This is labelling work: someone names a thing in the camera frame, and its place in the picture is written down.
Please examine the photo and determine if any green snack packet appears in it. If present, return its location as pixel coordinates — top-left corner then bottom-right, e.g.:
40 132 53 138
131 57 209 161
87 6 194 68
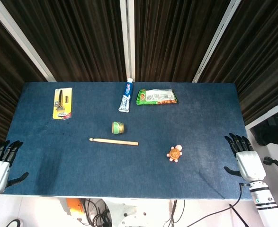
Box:
135 88 179 106

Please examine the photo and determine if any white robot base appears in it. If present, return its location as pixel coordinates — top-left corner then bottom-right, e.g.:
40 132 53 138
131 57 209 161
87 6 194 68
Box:
100 198 172 227

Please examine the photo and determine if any dark brown curtain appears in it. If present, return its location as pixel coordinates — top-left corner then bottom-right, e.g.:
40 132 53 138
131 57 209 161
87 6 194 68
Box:
0 0 278 144

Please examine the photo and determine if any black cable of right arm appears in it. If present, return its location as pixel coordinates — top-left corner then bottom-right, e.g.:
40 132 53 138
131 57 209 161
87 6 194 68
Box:
183 182 251 227

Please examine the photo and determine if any razor in yellow blister pack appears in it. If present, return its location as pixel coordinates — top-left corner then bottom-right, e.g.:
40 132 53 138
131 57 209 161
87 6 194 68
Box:
52 87 73 121

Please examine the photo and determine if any white window frame bar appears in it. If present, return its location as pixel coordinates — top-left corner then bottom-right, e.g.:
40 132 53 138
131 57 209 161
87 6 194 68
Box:
192 0 242 83
0 0 57 82
119 0 136 82

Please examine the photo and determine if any wooden drumstick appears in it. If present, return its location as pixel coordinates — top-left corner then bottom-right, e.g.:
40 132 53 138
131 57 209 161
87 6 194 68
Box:
89 138 139 147

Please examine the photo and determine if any black cable bundle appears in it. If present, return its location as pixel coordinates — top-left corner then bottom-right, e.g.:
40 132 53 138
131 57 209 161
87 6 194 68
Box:
78 198 113 227

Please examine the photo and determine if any orange toy turtle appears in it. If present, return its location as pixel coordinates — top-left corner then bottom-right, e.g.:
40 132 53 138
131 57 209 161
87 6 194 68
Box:
166 145 183 163

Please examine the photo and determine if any small green-labelled jar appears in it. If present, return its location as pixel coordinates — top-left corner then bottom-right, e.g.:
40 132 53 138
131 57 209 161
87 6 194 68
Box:
111 121 126 134

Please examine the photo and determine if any blue white toothpaste tube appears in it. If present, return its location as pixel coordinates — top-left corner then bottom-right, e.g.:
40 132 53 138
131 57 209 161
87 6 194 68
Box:
118 78 134 113

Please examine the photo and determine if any orange device under table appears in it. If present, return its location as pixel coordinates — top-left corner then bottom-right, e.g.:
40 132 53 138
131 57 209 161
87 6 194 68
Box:
65 198 85 218

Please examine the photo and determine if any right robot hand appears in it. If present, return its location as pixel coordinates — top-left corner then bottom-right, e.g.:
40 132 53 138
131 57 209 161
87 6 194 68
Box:
224 133 267 183

